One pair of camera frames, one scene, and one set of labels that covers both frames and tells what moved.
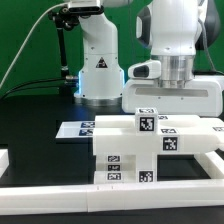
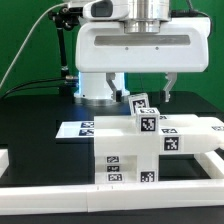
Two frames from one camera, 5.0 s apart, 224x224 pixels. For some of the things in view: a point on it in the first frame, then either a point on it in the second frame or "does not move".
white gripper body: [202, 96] → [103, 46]
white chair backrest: [175, 135] does not move
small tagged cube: [146, 121] does not move
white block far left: [4, 160] does not move
